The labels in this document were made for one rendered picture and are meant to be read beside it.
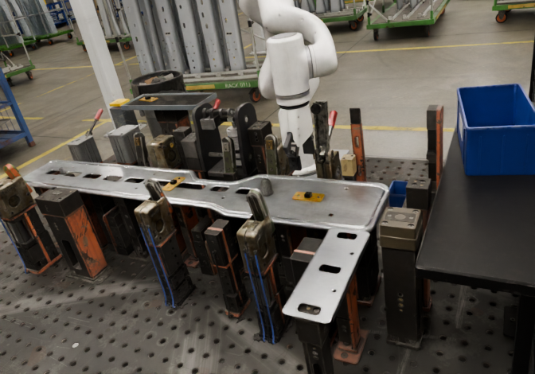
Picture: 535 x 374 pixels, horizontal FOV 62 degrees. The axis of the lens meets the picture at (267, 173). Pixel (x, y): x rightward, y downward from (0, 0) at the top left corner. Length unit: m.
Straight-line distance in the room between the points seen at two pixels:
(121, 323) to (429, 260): 0.93
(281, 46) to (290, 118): 0.17
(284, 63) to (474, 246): 0.55
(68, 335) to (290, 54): 1.04
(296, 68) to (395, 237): 0.43
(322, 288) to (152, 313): 0.68
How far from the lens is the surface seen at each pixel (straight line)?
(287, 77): 1.05
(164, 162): 1.62
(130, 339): 1.41
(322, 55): 1.05
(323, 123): 1.27
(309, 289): 0.93
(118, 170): 1.69
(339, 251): 1.01
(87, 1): 5.16
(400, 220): 1.00
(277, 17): 1.14
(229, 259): 1.23
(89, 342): 1.47
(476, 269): 0.93
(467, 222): 1.05
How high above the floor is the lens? 1.62
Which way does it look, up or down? 27 degrees down
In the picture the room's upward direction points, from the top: 11 degrees counter-clockwise
